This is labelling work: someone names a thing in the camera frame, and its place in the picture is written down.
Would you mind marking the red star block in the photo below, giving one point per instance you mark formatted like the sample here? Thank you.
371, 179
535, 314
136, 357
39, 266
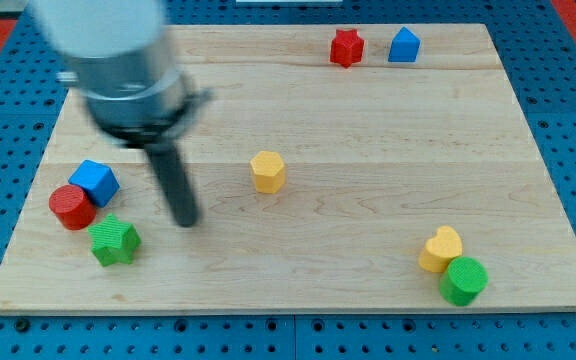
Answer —
346, 47

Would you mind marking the light wooden board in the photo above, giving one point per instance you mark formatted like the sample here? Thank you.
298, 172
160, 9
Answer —
377, 156

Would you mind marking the blue triangular prism block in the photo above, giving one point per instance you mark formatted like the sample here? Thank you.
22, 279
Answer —
404, 47

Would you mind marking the green star block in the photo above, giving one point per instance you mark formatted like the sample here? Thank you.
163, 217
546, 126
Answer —
113, 241

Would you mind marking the green cylinder block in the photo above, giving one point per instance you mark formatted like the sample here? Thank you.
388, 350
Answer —
463, 280

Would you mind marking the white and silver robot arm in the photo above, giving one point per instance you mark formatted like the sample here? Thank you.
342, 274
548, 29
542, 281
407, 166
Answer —
119, 56

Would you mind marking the red cylinder block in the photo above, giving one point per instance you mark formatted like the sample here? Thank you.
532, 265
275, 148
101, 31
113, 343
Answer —
72, 207

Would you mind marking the yellow heart block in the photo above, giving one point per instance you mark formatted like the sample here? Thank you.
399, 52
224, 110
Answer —
440, 250

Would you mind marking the yellow hexagon block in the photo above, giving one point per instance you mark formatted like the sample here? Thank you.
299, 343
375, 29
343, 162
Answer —
268, 172

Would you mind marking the blue cube block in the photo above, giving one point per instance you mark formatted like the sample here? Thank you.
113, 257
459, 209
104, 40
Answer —
97, 180

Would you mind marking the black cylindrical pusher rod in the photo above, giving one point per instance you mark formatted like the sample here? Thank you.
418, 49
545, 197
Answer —
168, 167

